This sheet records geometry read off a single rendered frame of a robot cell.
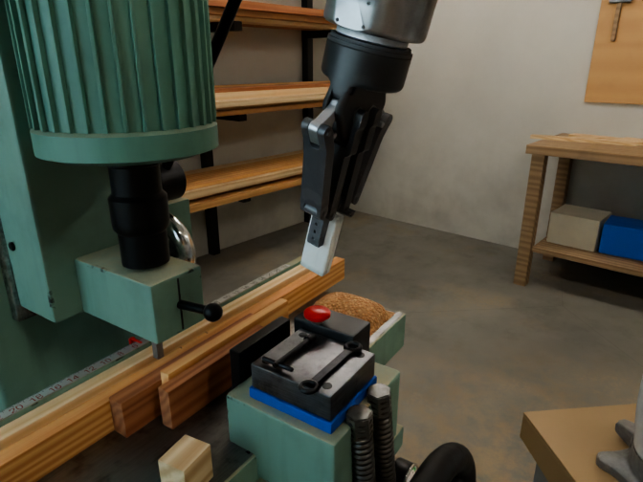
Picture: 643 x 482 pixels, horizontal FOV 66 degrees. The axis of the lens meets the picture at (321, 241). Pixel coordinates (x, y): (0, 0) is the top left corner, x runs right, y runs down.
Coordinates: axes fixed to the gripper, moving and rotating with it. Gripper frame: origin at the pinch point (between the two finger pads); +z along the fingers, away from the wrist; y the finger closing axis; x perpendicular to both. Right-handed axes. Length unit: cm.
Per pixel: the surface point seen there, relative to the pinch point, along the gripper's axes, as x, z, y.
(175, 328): -9.7, 12.7, 9.8
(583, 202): 14, 68, -316
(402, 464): 14.3, 39.3, -17.2
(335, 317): 3.1, 9.4, -2.0
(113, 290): -17.1, 10.7, 12.2
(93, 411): -11.7, 20.6, 18.2
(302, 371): 5.4, 9.6, 7.4
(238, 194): -153, 100, -171
